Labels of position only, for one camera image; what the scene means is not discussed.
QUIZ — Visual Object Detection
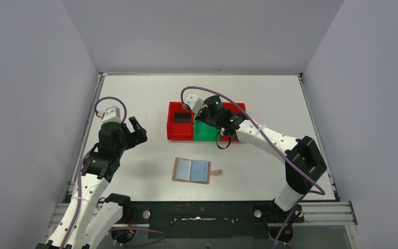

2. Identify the black strap loop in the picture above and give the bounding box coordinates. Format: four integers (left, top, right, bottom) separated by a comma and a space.
215, 134, 232, 150

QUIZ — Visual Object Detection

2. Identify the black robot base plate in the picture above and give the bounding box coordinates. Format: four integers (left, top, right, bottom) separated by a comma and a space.
117, 201, 304, 239

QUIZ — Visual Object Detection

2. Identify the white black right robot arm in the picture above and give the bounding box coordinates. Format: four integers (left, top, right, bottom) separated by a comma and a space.
184, 94, 327, 211

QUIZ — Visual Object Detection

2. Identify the aluminium table edge rail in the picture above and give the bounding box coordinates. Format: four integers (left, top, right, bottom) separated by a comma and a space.
66, 72, 105, 195

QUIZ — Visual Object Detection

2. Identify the black card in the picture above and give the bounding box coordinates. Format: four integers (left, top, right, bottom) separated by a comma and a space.
174, 112, 192, 123

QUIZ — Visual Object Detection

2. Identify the green plastic bin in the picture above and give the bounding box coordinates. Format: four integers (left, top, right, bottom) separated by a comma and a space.
193, 120, 220, 142

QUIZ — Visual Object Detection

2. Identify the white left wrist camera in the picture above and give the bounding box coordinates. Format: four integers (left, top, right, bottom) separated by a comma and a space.
102, 106, 122, 123

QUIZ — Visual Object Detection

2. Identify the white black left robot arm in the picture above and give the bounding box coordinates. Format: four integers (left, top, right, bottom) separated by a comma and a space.
37, 116, 148, 248

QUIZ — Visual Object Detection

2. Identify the tan leather card holder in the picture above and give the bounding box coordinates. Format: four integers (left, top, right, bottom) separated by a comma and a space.
172, 157, 223, 184

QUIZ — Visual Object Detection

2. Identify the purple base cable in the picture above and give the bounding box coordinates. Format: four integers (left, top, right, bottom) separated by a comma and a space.
111, 227, 167, 248

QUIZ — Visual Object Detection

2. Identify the red plastic bin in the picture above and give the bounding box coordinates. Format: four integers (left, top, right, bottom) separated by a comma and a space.
166, 102, 193, 141
219, 102, 246, 142

